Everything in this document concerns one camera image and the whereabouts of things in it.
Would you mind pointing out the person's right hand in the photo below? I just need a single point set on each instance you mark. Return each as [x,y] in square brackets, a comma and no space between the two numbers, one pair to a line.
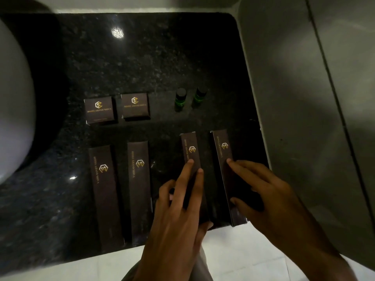
[278,210]

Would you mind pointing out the person's left hand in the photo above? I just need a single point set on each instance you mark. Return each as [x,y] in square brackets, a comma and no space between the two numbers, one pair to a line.
[172,231]

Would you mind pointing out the person's right thumb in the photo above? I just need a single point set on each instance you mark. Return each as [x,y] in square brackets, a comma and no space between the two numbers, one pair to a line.
[244,208]

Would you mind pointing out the person's left thumb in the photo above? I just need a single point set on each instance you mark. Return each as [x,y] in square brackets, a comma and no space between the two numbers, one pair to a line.
[205,229]

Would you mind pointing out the person's left middle finger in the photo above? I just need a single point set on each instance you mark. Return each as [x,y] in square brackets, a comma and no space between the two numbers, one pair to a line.
[183,182]

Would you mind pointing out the long brown box gold logo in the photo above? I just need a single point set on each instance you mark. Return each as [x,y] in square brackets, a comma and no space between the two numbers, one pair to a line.
[222,146]
[105,196]
[190,146]
[140,196]

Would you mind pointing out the person's right forearm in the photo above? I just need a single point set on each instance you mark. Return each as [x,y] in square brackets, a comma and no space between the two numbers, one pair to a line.
[322,260]

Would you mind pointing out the person's left forearm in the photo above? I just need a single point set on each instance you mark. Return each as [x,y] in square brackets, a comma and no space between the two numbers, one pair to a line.
[162,273]

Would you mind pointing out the small dark bottle green band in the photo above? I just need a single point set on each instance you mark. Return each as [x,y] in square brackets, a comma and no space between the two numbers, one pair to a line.
[180,100]
[199,97]

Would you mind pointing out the small square brown box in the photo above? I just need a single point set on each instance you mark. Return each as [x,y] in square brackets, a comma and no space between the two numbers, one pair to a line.
[135,107]
[100,110]

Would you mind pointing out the white sink basin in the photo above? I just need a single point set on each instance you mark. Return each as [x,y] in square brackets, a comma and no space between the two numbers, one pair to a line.
[14,108]

